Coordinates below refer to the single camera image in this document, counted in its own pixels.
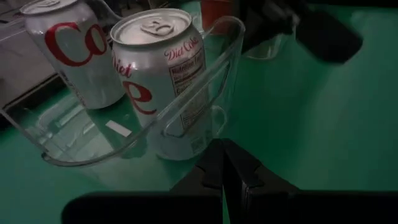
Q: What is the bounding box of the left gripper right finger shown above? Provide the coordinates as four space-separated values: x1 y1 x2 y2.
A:
222 139 398 224

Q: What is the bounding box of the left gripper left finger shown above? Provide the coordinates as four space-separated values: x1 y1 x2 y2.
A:
62 139 223 224

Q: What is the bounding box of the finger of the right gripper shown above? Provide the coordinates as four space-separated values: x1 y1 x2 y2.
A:
238 0 299 54
295 14 363 64

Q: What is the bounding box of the clear plastic bin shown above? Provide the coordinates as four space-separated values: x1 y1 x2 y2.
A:
198 0 285 60
0 0 246 167

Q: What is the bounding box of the red soda can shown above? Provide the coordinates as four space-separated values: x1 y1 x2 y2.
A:
200 0 234 30

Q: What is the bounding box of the silver Diet Coke can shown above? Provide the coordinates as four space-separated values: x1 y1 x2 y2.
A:
110 7 215 161
20 0 125 110

